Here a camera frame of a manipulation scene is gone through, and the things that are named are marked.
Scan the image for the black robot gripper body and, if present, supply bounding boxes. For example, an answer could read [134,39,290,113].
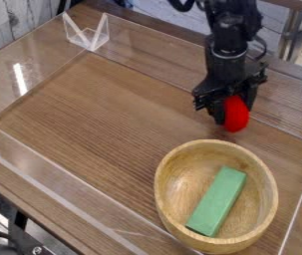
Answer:
[191,35,268,111]

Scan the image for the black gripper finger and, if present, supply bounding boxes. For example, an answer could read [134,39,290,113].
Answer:
[245,83,258,110]
[207,100,225,126]

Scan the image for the red plush fruit green stem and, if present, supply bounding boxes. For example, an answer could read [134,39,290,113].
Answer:
[223,96,249,132]

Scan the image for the metal stand in background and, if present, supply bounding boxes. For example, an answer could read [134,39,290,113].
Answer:
[263,0,302,62]

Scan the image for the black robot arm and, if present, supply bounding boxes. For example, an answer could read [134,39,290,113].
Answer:
[167,0,268,132]

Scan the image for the green rectangular block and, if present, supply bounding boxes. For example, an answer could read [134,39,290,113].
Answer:
[185,166,246,237]

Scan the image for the clear acrylic corner bracket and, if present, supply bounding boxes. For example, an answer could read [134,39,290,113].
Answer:
[62,13,110,52]

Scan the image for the wooden bowl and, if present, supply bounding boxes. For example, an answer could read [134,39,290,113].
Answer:
[154,139,278,254]

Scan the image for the clear acrylic tray walls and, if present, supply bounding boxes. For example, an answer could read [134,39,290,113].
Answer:
[0,5,302,255]

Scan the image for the black table leg bracket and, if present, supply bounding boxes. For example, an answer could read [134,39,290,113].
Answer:
[8,210,55,255]

